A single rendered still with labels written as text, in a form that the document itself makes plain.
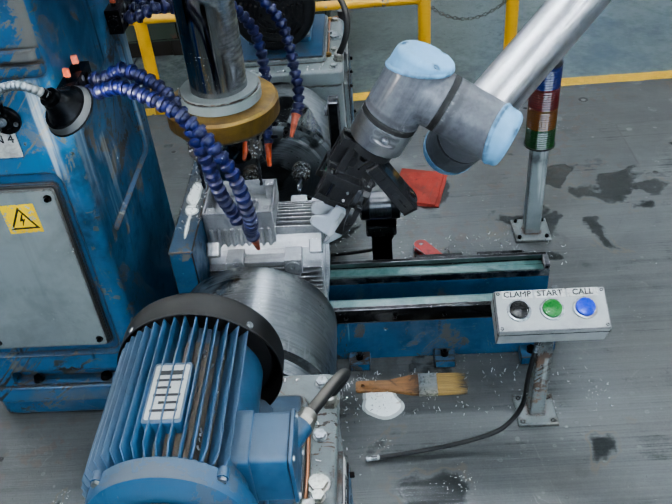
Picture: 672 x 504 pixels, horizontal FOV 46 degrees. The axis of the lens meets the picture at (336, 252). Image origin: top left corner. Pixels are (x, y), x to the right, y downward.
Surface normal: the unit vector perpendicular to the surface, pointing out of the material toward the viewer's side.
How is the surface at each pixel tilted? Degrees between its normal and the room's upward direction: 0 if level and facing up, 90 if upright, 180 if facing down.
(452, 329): 90
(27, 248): 90
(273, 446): 0
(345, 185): 90
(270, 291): 17
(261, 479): 90
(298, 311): 39
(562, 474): 0
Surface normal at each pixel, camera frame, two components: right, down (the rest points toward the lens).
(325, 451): -0.07, -0.78
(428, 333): -0.01, 0.63
